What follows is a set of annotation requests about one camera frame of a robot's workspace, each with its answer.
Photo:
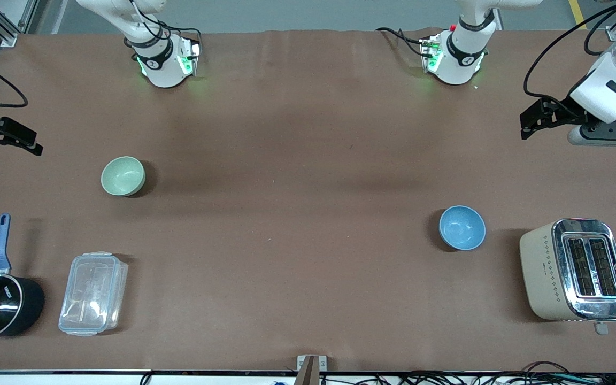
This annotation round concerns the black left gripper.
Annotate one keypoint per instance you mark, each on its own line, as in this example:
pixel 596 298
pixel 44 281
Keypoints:
pixel 563 109

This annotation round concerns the green bowl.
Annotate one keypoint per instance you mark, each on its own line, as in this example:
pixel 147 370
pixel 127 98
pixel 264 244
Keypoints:
pixel 122 176

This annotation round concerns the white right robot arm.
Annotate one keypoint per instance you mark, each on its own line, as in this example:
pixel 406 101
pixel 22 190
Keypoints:
pixel 161 64

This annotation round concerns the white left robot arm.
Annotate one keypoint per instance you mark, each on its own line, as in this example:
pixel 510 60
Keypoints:
pixel 610 85

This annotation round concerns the blue bowl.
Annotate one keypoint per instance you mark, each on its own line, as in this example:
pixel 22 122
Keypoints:
pixel 462 228

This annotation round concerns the beige chrome toaster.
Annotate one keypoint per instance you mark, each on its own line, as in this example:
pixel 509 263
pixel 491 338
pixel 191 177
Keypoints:
pixel 548 272

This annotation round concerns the clear plastic food container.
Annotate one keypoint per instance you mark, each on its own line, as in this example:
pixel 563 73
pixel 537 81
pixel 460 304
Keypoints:
pixel 93 293

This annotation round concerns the brown table cover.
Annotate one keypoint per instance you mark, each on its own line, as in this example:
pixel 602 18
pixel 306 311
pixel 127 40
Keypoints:
pixel 297 176

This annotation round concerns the aluminium frame profile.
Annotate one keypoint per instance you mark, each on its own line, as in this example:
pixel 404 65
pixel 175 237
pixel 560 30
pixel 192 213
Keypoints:
pixel 3 24

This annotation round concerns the metal bracket with brown post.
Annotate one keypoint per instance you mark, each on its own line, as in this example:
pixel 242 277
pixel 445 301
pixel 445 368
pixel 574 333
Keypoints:
pixel 310 369

